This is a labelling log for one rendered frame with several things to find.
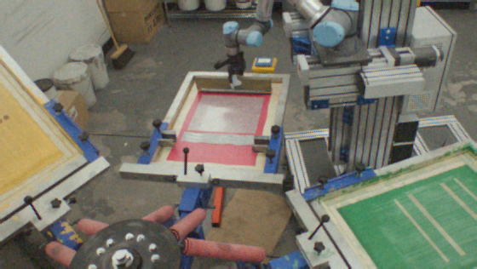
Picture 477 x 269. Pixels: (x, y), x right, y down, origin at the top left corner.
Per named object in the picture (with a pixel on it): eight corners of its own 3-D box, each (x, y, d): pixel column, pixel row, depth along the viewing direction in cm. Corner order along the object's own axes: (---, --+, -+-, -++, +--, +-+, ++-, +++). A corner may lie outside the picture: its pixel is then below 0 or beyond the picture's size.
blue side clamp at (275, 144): (272, 137, 201) (272, 126, 197) (283, 138, 200) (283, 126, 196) (263, 183, 179) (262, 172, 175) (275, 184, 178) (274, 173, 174)
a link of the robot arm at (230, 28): (233, 29, 200) (219, 25, 204) (236, 49, 207) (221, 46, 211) (242, 21, 205) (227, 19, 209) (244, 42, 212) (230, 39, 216)
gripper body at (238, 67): (244, 77, 218) (241, 56, 210) (227, 76, 220) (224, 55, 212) (246, 69, 224) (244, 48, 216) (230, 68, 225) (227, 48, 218)
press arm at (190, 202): (192, 185, 175) (189, 176, 172) (205, 186, 174) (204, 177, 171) (179, 218, 162) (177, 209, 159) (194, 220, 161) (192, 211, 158)
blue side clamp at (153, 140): (161, 131, 212) (158, 120, 208) (171, 132, 211) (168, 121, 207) (140, 174, 190) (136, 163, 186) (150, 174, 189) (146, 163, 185)
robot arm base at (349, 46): (353, 39, 202) (355, 20, 195) (362, 55, 190) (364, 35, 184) (322, 42, 202) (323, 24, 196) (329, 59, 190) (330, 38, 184)
